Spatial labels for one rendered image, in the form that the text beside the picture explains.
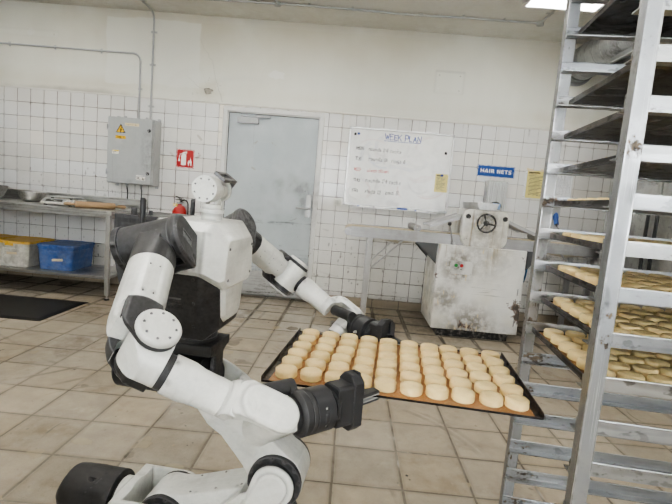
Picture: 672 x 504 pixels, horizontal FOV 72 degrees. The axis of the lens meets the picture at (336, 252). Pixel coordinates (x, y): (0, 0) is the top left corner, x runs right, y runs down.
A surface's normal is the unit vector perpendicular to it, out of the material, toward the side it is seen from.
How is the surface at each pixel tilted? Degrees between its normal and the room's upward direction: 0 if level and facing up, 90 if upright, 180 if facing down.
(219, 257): 86
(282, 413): 51
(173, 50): 90
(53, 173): 90
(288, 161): 90
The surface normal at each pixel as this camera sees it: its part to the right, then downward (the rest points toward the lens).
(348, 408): 0.60, 0.14
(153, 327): 0.55, -0.67
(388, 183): -0.04, 0.11
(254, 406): 0.52, -0.51
